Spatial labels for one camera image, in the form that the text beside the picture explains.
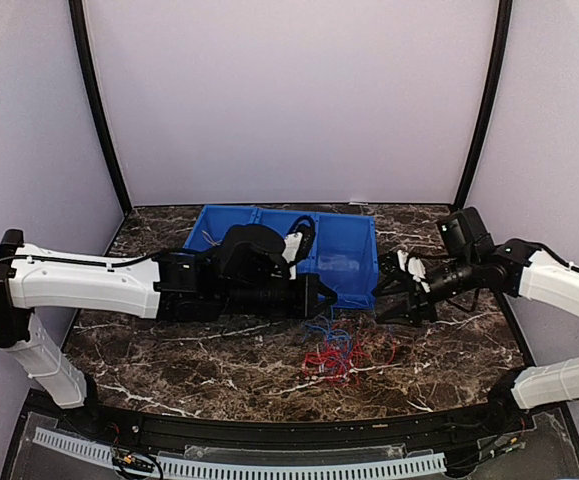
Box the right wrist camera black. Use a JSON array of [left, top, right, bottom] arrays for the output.
[[436, 207, 495, 263]]

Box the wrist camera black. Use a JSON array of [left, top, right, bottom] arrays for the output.
[[216, 224, 290, 286], [436, 207, 495, 263]]

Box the left blue storage bin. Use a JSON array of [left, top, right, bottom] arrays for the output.
[[184, 205, 257, 251]]

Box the right black frame post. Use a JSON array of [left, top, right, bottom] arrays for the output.
[[452, 0, 513, 210]]

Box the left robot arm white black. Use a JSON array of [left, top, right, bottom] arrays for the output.
[[0, 224, 338, 436]]

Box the red cable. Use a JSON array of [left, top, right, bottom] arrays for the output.
[[301, 319, 400, 386]]

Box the black frame post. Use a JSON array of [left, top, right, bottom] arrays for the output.
[[452, 0, 513, 210], [68, 0, 133, 216]]

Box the white slotted cable duct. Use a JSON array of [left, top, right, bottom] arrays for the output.
[[33, 427, 447, 479]]

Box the left black frame post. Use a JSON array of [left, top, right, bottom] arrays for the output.
[[68, 0, 133, 216]]

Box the right blue storage bin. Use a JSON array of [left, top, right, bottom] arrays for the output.
[[307, 213, 378, 310]]

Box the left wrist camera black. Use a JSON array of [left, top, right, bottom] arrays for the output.
[[216, 224, 290, 286]]

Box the blue cable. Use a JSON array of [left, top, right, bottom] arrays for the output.
[[301, 307, 370, 366]]

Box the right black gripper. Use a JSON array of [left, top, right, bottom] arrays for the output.
[[372, 252, 478, 328]]

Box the black front rail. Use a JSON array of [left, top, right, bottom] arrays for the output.
[[18, 394, 570, 454]]

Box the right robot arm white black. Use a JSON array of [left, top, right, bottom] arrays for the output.
[[373, 239, 579, 434]]

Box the blue storage bin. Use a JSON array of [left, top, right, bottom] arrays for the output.
[[184, 205, 257, 251], [307, 213, 378, 310], [253, 208, 317, 237]]

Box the middle blue storage bin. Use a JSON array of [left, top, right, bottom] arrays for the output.
[[253, 208, 317, 237]]

